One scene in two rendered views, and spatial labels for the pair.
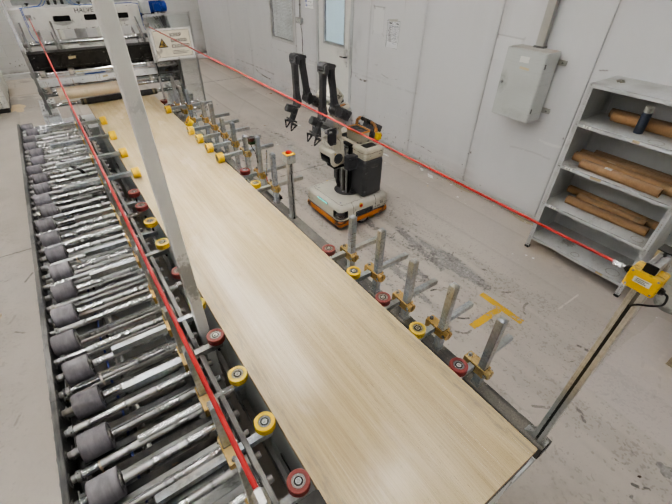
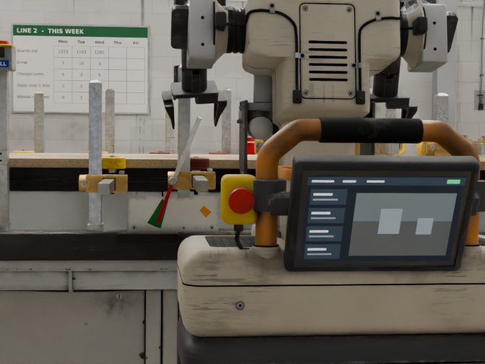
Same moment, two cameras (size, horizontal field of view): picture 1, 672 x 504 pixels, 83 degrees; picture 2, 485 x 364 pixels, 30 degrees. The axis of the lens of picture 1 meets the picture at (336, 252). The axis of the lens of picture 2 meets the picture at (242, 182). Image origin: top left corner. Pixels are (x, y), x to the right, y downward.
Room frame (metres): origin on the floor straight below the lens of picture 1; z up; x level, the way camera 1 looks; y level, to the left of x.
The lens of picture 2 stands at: (4.33, -1.51, 0.98)
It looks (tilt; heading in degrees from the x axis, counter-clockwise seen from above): 3 degrees down; 120
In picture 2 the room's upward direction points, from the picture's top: 1 degrees clockwise
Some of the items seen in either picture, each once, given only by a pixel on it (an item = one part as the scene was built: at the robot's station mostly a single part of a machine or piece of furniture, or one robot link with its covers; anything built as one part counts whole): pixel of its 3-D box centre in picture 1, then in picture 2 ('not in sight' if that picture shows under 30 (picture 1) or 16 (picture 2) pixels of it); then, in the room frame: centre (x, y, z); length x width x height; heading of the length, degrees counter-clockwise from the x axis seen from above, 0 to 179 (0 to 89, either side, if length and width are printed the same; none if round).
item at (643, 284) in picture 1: (580, 369); not in sight; (0.77, -0.83, 1.20); 0.15 x 0.12 x 1.00; 36
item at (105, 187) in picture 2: (279, 184); (108, 185); (2.73, 0.47, 0.83); 0.43 x 0.03 x 0.04; 126
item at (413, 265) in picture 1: (408, 294); not in sight; (1.45, -0.39, 0.88); 0.04 x 0.04 x 0.48; 36
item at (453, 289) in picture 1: (444, 320); not in sight; (1.25, -0.53, 0.90); 0.04 x 0.04 x 0.48; 36
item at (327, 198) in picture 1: (346, 198); not in sight; (3.69, -0.11, 0.16); 0.67 x 0.64 x 0.25; 127
